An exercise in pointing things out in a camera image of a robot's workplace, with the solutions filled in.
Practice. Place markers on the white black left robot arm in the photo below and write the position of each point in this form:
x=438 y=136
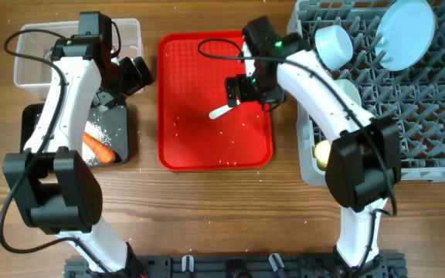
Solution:
x=50 y=183

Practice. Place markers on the green bowl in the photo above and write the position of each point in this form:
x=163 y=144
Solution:
x=350 y=89

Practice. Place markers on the yellow cup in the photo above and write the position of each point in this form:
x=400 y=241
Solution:
x=321 y=153

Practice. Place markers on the grey dishwasher rack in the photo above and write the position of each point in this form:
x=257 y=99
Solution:
x=414 y=97

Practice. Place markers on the white plastic spoon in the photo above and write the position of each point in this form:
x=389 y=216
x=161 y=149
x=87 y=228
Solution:
x=218 y=112

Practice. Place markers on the white rice pile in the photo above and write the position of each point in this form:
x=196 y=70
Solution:
x=66 y=132

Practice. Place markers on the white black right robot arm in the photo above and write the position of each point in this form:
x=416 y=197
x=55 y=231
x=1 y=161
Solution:
x=364 y=163

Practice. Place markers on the orange carrot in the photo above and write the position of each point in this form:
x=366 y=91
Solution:
x=103 y=153

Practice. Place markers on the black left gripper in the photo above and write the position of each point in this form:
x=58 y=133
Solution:
x=135 y=82

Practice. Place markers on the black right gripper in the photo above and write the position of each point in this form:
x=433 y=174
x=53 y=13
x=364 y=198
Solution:
x=241 y=81

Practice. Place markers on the red serving tray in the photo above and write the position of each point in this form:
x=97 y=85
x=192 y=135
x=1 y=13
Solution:
x=190 y=86

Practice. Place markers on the light blue plate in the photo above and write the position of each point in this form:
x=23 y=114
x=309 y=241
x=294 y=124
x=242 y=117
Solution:
x=407 y=30

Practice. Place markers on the black waste tray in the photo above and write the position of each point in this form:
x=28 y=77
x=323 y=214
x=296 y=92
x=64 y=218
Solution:
x=110 y=128

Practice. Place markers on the light blue bowl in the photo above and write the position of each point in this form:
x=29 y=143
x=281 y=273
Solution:
x=334 y=46

